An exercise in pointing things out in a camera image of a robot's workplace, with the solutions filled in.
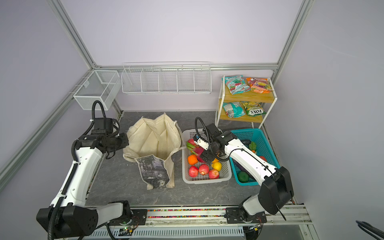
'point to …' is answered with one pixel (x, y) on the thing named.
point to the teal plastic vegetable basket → (256, 141)
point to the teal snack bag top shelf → (236, 84)
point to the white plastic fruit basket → (225, 173)
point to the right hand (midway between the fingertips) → (209, 152)
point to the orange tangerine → (192, 159)
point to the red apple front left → (193, 171)
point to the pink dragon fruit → (195, 149)
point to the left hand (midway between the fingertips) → (126, 143)
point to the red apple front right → (213, 174)
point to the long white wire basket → (164, 78)
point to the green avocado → (243, 176)
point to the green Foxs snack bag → (253, 109)
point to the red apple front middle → (203, 169)
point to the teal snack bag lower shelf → (233, 109)
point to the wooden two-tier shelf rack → (267, 101)
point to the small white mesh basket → (100, 85)
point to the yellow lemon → (217, 165)
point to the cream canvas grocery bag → (152, 142)
